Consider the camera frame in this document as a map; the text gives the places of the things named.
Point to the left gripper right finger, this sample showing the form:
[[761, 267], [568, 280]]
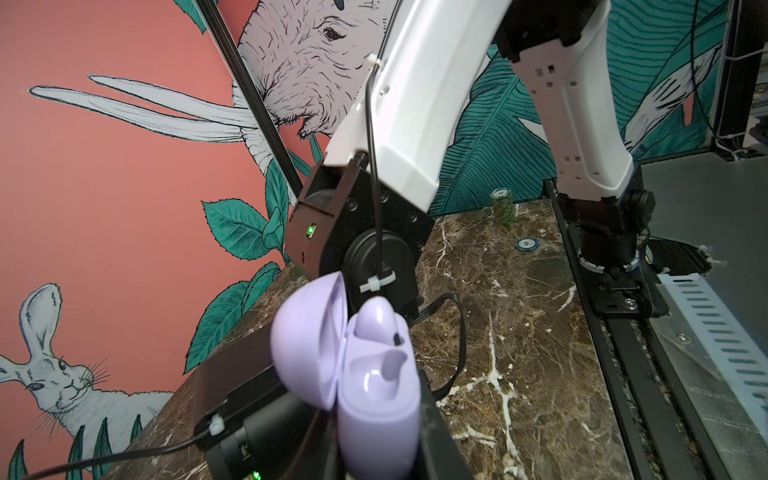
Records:
[[438, 457]]

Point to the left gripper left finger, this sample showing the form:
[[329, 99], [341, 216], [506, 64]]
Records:
[[318, 455]]

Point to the purple earbud charging case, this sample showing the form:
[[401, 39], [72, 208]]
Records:
[[374, 388]]

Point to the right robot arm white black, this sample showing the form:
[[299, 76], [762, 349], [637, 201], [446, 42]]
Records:
[[427, 105]]

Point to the poker chip near right base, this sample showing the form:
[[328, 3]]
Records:
[[527, 244]]

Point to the green poker chip stack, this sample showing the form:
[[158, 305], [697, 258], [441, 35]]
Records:
[[503, 207]]

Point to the black mounting rail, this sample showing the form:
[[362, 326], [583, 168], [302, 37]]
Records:
[[663, 437]]

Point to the white slotted cable duct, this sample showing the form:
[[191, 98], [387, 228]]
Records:
[[734, 354]]

